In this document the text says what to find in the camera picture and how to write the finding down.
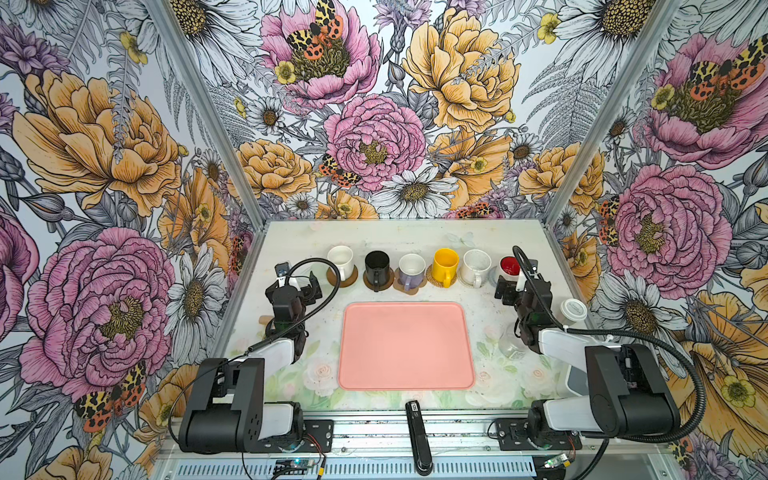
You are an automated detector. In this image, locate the red interior white mug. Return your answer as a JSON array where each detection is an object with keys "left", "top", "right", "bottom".
[{"left": 495, "top": 256, "right": 521, "bottom": 282}]

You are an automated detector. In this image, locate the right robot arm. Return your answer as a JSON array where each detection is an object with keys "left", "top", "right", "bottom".
[{"left": 494, "top": 271, "right": 682, "bottom": 448}]

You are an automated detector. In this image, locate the left black cable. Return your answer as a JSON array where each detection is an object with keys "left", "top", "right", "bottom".
[{"left": 166, "top": 257, "right": 343, "bottom": 445}]

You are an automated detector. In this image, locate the clear glass cup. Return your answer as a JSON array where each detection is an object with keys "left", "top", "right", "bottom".
[{"left": 498, "top": 323, "right": 531, "bottom": 360}]

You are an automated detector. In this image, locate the yellow mug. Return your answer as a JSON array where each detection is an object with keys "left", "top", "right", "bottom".
[{"left": 431, "top": 248, "right": 460, "bottom": 284}]

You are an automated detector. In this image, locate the black center bar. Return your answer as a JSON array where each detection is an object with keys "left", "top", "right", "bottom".
[{"left": 405, "top": 400, "right": 433, "bottom": 476}]

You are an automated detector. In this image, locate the glossy brown round coaster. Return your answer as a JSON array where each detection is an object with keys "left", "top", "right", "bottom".
[{"left": 363, "top": 268, "right": 395, "bottom": 292}]

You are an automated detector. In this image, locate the green circuit board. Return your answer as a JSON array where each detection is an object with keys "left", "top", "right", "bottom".
[{"left": 272, "top": 458, "right": 318, "bottom": 476}]

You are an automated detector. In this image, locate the black mug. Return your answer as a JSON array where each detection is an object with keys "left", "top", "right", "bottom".
[{"left": 365, "top": 250, "right": 390, "bottom": 272}]

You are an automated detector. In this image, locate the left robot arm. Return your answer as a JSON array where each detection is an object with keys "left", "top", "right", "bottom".
[{"left": 176, "top": 263, "right": 322, "bottom": 455}]

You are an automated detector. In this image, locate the pink tray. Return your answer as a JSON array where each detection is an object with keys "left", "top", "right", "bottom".
[{"left": 337, "top": 302, "right": 475, "bottom": 391}]

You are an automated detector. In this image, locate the white mug purple handle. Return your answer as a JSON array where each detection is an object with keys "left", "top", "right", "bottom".
[{"left": 398, "top": 253, "right": 427, "bottom": 289}]

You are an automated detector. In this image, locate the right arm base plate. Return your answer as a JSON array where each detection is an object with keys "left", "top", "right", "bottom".
[{"left": 489, "top": 418, "right": 582, "bottom": 451}]

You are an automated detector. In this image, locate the cork round coaster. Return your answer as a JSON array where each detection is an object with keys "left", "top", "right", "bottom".
[{"left": 426, "top": 266, "right": 457, "bottom": 289}]

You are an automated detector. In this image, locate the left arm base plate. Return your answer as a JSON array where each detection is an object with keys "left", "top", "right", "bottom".
[{"left": 251, "top": 420, "right": 335, "bottom": 454}]

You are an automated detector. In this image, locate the paw shaped coaster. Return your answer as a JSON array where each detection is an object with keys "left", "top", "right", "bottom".
[{"left": 393, "top": 277, "right": 428, "bottom": 296}]

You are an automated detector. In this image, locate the white paper cup with lid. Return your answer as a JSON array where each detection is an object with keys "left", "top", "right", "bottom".
[{"left": 560, "top": 298, "right": 589, "bottom": 324}]

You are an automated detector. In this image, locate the grey woven round coaster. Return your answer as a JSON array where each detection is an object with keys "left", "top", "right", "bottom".
[{"left": 489, "top": 268, "right": 508, "bottom": 288}]

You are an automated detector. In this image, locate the dark brown round coaster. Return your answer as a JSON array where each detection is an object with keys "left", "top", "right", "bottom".
[{"left": 325, "top": 265, "right": 359, "bottom": 289}]

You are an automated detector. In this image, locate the right black corrugated cable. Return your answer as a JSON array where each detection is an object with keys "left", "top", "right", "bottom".
[{"left": 511, "top": 245, "right": 708, "bottom": 480}]

